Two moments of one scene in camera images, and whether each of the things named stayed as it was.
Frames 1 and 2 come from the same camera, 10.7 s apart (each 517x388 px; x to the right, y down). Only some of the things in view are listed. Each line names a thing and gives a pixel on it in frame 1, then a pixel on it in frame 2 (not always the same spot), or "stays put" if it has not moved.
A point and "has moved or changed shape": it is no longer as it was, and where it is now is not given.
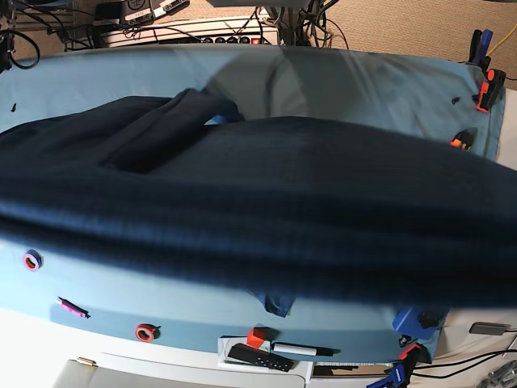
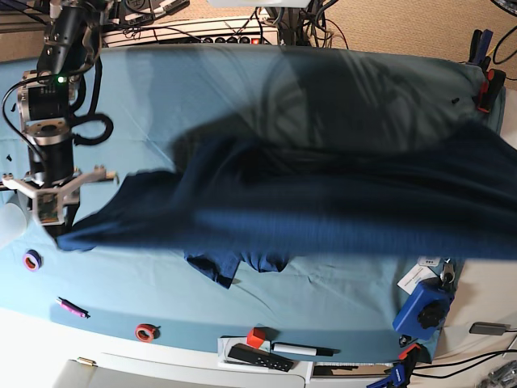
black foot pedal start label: [138, 10] stays put
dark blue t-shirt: [278, 208] has moved or changed shape
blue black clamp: [397, 379] stays put
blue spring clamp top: [478, 54] stays put
